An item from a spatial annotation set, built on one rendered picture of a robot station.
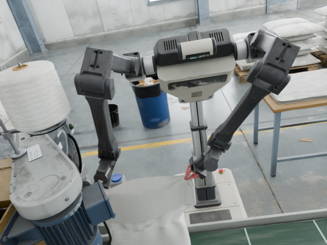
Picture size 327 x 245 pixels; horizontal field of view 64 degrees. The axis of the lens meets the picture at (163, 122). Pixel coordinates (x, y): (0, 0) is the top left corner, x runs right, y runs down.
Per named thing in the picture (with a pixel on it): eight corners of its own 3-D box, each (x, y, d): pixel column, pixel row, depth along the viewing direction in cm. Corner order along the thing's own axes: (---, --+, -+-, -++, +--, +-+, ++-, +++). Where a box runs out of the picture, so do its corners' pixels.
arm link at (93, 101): (114, 73, 77) (79, 67, 78) (108, 86, 74) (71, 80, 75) (123, 149, 111) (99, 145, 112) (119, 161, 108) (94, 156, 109)
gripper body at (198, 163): (192, 172, 110) (204, 162, 107) (190, 157, 119) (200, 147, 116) (204, 179, 112) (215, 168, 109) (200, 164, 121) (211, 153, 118)
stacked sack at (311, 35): (296, 30, 456) (297, 23, 450) (316, 40, 400) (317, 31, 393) (271, 34, 459) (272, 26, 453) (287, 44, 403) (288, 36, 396)
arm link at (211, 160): (232, 139, 109) (213, 131, 109) (232, 152, 98) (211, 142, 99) (219, 161, 114) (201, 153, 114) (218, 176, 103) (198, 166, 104)
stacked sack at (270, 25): (301, 22, 453) (301, 15, 446) (312, 27, 417) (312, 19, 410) (262, 28, 460) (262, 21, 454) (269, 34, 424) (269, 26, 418)
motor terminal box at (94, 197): (110, 201, 91) (101, 177, 86) (119, 222, 83) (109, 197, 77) (87, 212, 88) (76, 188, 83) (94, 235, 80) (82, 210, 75)
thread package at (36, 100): (79, 103, 85) (60, 52, 76) (63, 132, 71) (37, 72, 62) (30, 111, 86) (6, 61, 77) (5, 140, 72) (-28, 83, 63)
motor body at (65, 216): (108, 230, 94) (86, 179, 82) (100, 272, 81) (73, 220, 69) (67, 235, 95) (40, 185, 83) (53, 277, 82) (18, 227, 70)
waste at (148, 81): (164, 83, 359) (161, 71, 349) (164, 95, 327) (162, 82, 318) (137, 87, 361) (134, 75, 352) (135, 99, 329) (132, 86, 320)
